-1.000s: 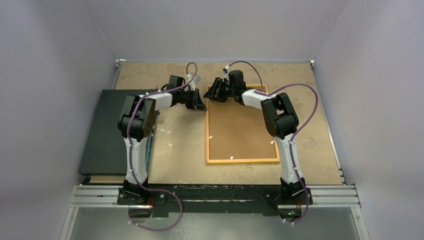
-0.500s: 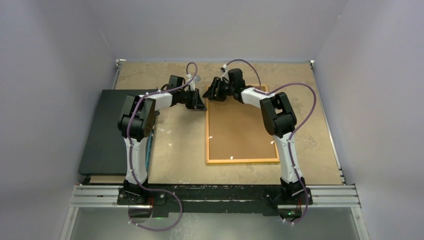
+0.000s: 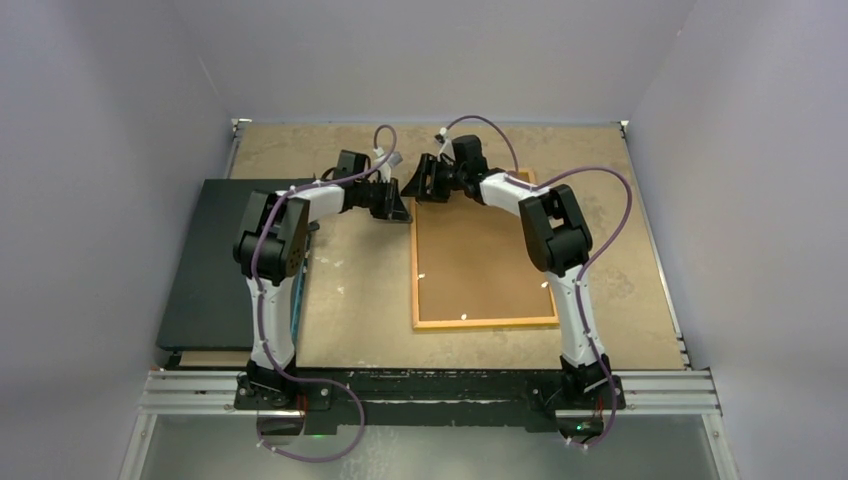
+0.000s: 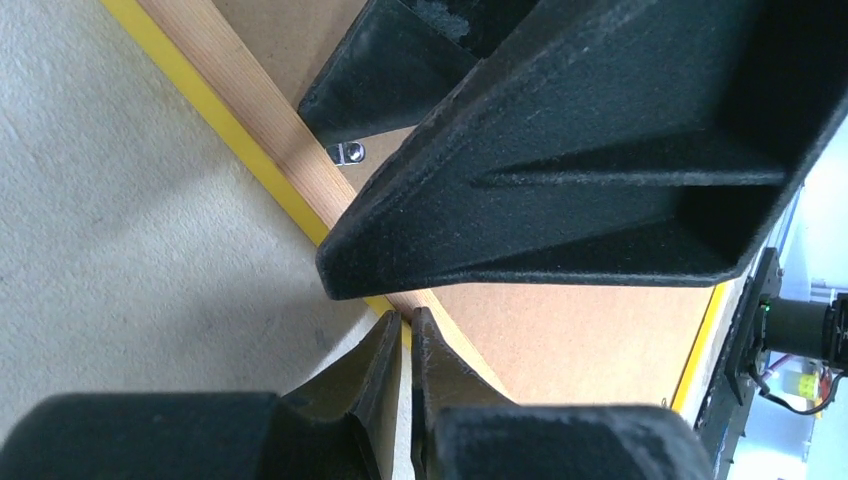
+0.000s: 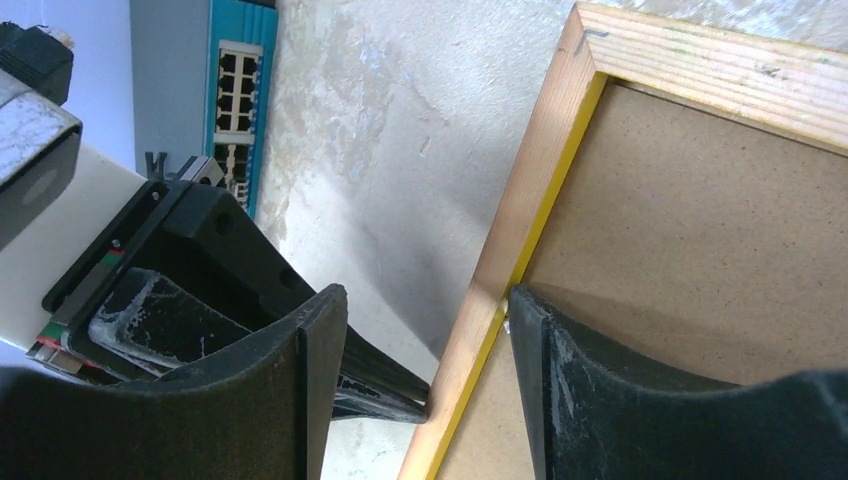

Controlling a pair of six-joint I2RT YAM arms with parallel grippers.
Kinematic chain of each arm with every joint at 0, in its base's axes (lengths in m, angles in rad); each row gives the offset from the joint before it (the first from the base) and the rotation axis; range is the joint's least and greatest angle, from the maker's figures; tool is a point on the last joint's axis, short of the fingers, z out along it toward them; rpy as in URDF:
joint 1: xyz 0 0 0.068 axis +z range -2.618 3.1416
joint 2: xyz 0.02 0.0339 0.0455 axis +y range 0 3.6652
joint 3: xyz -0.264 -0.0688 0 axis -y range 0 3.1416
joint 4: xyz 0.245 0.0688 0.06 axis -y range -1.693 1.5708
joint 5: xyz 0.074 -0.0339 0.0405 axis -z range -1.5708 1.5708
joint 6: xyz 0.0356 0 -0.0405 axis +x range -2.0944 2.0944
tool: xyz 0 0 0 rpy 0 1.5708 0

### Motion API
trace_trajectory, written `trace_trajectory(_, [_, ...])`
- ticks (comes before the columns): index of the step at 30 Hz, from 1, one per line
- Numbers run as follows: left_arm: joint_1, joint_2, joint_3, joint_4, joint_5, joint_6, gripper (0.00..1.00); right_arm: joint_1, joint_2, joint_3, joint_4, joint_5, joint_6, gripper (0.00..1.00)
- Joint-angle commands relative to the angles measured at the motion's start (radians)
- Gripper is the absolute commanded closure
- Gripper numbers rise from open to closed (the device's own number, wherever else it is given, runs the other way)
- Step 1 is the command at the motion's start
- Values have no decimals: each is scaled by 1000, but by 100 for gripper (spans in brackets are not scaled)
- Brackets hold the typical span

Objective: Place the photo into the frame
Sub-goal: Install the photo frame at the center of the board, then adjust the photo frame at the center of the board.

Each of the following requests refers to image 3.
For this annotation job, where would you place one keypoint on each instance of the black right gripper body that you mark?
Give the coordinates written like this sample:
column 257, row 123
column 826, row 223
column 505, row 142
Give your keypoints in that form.
column 442, row 182

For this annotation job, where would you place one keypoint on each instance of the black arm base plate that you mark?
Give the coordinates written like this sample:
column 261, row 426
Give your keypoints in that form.
column 536, row 400

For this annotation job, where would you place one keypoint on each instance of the dark blue flat box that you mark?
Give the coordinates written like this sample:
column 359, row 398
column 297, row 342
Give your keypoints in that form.
column 209, row 305

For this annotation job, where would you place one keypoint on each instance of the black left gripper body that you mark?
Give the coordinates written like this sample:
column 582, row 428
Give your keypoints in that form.
column 376, row 197

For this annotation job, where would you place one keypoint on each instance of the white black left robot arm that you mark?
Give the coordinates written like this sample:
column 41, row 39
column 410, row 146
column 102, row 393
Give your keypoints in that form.
column 272, row 246

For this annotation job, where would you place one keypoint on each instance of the aluminium profile rail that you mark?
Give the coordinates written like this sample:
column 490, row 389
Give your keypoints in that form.
column 645, row 392

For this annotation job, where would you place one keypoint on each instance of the brown frame backing board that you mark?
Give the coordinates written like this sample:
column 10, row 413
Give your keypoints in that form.
column 477, row 265

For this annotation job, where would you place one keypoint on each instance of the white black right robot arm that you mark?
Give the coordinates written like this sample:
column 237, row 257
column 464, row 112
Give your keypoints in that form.
column 557, row 240

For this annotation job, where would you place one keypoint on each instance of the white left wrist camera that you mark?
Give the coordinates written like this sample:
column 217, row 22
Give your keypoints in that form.
column 385, row 164

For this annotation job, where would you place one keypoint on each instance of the wooden picture frame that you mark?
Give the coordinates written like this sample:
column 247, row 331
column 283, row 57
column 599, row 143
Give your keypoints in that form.
column 484, row 323

